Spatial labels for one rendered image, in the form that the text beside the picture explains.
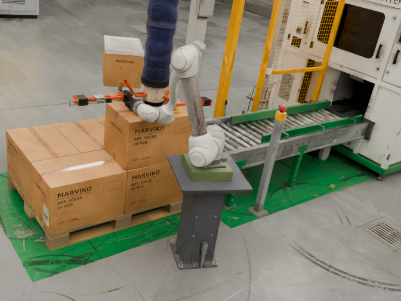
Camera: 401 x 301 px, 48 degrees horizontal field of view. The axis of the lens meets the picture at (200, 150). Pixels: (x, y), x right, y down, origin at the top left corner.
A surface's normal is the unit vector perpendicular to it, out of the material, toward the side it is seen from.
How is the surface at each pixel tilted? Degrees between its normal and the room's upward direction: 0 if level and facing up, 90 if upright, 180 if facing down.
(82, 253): 0
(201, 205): 90
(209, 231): 90
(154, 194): 90
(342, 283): 0
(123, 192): 90
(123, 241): 0
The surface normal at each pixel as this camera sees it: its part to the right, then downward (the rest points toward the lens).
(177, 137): 0.57, 0.44
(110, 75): 0.21, 0.46
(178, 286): 0.14, -0.89
